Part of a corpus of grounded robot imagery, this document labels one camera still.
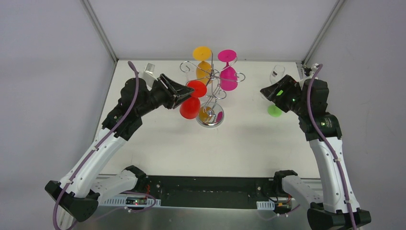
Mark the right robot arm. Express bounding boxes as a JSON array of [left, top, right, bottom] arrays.
[[260, 75, 372, 230]]

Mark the orange wine glass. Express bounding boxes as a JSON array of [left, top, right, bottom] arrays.
[[192, 46, 212, 85]]

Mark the red wine glass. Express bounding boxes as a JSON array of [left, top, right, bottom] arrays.
[[180, 80, 207, 119]]

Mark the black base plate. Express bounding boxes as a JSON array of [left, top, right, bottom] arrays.
[[136, 175, 289, 209]]

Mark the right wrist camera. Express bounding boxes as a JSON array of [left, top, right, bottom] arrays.
[[301, 63, 320, 81]]

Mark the chrome wine glass rack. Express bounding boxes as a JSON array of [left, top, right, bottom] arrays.
[[180, 58, 246, 128]]

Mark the green wine glass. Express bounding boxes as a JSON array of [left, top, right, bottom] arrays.
[[267, 102, 283, 117]]

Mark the magenta wine glass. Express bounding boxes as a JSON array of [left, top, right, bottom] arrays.
[[217, 49, 238, 91]]

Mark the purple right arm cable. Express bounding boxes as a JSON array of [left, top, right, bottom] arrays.
[[257, 64, 359, 230]]

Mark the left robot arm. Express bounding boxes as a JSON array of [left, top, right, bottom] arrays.
[[45, 74, 195, 222]]

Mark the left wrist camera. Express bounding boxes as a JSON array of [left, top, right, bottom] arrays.
[[142, 63, 157, 88]]

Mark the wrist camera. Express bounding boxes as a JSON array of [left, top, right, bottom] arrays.
[[301, 63, 320, 81], [142, 63, 157, 88]]

